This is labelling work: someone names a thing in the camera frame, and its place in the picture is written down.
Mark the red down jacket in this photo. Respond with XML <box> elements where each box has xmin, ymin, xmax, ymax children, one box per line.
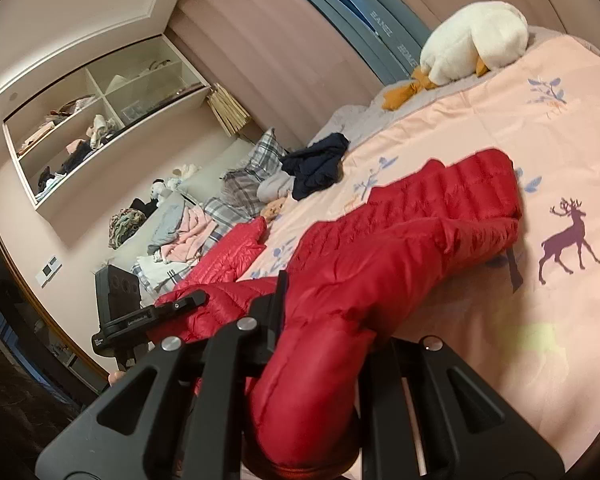
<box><xmin>147</xmin><ymin>148</ymin><xmax>526</xmax><ymax>480</ymax></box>
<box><xmin>173</xmin><ymin>217</ymin><xmax>268</xmax><ymax>294</ymax></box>

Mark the pile of pastel clothes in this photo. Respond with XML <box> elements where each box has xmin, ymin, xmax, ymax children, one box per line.
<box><xmin>132</xmin><ymin>198</ymin><xmax>218</xmax><ymax>296</ymax></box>

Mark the grey plaid pillow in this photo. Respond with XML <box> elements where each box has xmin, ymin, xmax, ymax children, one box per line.
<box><xmin>200</xmin><ymin>128</ymin><xmax>287</xmax><ymax>256</ymax></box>

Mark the pink printed duvet cover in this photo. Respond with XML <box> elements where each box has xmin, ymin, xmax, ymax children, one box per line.
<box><xmin>246</xmin><ymin>36</ymin><xmax>600</xmax><ymax>478</ymax></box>

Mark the light grey folded garment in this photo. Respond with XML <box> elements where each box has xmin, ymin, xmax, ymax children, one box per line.
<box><xmin>257</xmin><ymin>171</ymin><xmax>294</xmax><ymax>204</ymax></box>

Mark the beige curtain tassel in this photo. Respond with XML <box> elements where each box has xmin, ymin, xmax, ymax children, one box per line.
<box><xmin>207</xmin><ymin>84</ymin><xmax>251</xmax><ymax>136</ymax></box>

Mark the navy blue garment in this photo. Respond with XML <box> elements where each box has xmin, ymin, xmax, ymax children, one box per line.
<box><xmin>280</xmin><ymin>132</ymin><xmax>350</xmax><ymax>200</ymax></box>

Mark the grey bed sheet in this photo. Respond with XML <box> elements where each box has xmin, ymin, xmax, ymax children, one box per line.
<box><xmin>306</xmin><ymin>24</ymin><xmax>566</xmax><ymax>149</ymax></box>

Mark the pink curtain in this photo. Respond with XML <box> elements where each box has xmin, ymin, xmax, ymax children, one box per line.
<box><xmin>166</xmin><ymin>0</ymin><xmax>600</xmax><ymax>148</ymax></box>

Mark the white goose plush toy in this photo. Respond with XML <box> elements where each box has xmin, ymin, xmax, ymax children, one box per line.
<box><xmin>381</xmin><ymin>1</ymin><xmax>529</xmax><ymax>112</ymax></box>

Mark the white wall switch panel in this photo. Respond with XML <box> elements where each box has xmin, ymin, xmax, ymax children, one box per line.
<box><xmin>35</xmin><ymin>256</ymin><xmax>62</xmax><ymax>287</ymax></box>

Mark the white wall shelf unit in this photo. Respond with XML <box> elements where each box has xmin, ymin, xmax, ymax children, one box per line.
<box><xmin>3</xmin><ymin>35</ymin><xmax>210</xmax><ymax>219</ymax></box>

